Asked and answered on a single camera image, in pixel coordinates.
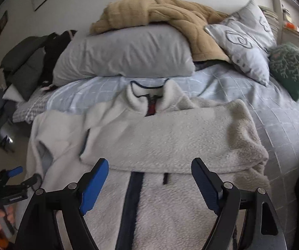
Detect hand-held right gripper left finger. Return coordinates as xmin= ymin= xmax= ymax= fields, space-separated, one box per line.
xmin=15 ymin=157 xmax=110 ymax=250

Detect small wall picture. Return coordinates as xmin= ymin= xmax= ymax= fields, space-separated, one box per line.
xmin=0 ymin=10 xmax=8 ymax=33

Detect white cloth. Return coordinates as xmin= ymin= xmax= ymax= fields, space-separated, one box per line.
xmin=3 ymin=85 xmax=25 ymax=103

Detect grey cartoon print pillow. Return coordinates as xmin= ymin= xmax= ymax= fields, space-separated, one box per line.
xmin=204 ymin=0 xmax=278 ymax=87

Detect grey checked cloth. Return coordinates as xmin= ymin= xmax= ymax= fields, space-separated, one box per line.
xmin=12 ymin=92 xmax=53 ymax=124

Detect stack of books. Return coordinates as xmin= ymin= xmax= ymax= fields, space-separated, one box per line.
xmin=259 ymin=5 xmax=279 ymax=24

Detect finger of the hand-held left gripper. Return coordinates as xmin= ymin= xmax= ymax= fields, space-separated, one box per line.
xmin=0 ymin=166 xmax=24 ymax=186
xmin=6 ymin=174 xmax=42 ymax=192

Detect light blue grid bed blanket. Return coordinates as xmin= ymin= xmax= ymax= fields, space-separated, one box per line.
xmin=49 ymin=65 xmax=299 ymax=240

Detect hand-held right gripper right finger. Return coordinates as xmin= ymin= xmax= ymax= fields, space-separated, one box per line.
xmin=191 ymin=157 xmax=288 ymax=250

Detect black garment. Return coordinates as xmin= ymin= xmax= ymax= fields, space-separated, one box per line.
xmin=42 ymin=30 xmax=77 ymax=86

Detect green branch pattern cushion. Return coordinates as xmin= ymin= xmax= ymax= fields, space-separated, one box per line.
xmin=268 ymin=43 xmax=299 ymax=102

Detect tan quilted blanket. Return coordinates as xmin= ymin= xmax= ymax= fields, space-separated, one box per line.
xmin=89 ymin=0 xmax=231 ymax=62

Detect plain grey pillow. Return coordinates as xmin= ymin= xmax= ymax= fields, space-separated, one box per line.
xmin=52 ymin=26 xmax=196 ymax=86

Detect beige fleece blanket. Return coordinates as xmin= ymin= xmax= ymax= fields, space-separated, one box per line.
xmin=25 ymin=79 xmax=271 ymax=250

